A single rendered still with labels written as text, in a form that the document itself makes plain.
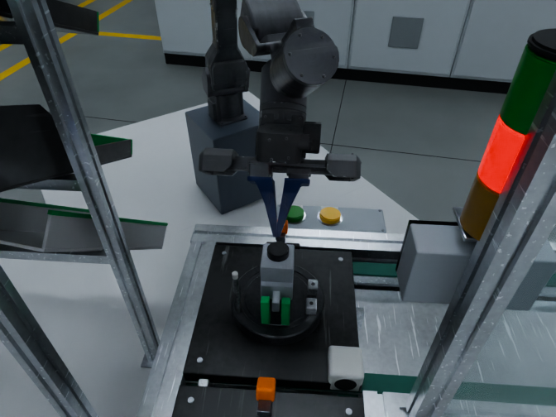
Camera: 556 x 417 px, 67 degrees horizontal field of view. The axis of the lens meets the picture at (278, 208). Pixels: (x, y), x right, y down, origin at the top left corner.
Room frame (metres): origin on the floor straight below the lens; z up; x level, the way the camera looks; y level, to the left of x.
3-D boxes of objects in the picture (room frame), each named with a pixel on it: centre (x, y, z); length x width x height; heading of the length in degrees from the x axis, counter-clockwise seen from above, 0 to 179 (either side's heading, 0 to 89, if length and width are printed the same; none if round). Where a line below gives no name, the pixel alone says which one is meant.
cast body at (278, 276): (0.38, 0.00, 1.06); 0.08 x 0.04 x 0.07; 176
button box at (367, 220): (0.60, -0.10, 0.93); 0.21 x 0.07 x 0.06; 86
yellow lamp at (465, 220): (0.26, -0.18, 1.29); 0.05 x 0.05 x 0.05
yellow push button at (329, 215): (0.60, -0.10, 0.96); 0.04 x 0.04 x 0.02
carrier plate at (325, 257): (0.39, 0.00, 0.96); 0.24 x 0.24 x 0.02; 86
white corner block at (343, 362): (0.29, -0.09, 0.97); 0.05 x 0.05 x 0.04; 86
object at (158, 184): (0.79, 0.15, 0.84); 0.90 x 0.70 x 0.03; 33
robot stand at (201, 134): (0.81, 0.11, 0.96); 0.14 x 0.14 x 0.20; 33
